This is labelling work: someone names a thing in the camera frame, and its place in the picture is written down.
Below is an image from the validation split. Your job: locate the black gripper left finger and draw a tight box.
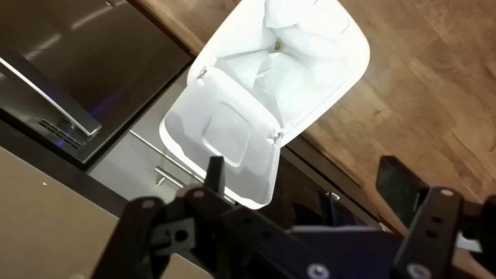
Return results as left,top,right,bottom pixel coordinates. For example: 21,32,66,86
91,154,240,279

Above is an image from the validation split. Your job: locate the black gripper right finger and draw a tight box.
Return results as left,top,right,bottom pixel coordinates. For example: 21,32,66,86
374,154,463,279

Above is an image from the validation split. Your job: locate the white bin lid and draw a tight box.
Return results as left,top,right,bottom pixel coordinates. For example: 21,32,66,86
157,64,284,210

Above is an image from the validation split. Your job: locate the white plastic trash bin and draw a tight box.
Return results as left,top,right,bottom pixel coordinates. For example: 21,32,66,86
185,0,371,148

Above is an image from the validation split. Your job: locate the white bin liner bag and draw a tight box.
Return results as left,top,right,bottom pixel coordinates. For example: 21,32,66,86
215,0,362,125

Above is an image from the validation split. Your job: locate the grey drawer cabinet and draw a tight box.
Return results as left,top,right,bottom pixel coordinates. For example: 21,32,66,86
86,66,236,207

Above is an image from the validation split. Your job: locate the stainless steel dishwasher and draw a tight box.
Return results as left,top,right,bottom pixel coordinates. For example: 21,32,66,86
0,0,193,167

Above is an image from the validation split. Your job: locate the metal drawer handle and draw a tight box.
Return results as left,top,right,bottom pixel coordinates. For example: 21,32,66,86
153,164,188,188

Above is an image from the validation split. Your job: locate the dishwasher bar handle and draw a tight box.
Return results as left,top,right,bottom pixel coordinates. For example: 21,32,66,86
0,49,102,139

